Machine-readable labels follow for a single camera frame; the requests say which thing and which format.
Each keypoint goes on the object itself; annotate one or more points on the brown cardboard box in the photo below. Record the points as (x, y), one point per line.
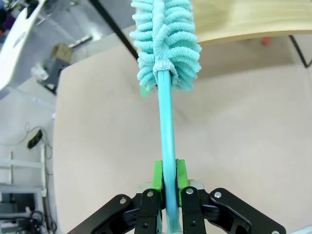
(61, 50)

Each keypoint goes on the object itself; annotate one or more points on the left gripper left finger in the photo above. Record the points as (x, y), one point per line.
(148, 209)

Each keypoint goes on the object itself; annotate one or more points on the black power strip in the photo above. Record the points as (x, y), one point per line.
(35, 139)

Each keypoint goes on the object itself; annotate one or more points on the dark grey cart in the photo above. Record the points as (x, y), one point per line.
(54, 73)

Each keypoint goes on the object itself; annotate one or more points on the small red crumpled paper scrap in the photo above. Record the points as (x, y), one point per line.
(266, 40)

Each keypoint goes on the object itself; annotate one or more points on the teal microfibre duster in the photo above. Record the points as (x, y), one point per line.
(167, 122)

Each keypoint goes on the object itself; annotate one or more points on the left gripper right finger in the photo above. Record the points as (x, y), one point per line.
(192, 209)

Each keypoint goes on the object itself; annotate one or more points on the green paper scrap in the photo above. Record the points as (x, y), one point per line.
(143, 92)

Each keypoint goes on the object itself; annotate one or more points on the white metal frame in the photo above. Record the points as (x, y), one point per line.
(24, 164)

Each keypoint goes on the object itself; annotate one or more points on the two-tier wood and black shelf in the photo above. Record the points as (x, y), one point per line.
(243, 19)

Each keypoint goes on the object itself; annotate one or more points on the white desk with grey legs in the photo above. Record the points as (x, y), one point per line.
(17, 44)

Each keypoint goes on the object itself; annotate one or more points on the clear plastic bag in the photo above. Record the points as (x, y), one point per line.
(39, 71)

